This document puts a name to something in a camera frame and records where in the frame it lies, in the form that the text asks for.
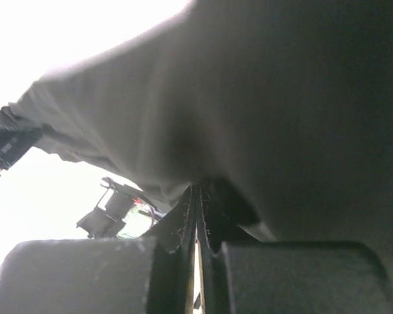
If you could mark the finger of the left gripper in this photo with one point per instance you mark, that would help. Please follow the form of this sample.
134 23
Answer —
14 144

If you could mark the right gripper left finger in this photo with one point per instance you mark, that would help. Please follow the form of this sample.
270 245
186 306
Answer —
152 273

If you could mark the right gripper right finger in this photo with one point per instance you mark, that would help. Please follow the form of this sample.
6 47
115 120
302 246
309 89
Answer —
240 274

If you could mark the black t shirt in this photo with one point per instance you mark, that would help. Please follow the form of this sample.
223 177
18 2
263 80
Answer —
288 102

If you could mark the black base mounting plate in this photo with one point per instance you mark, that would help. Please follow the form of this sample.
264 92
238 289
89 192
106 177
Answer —
141 216

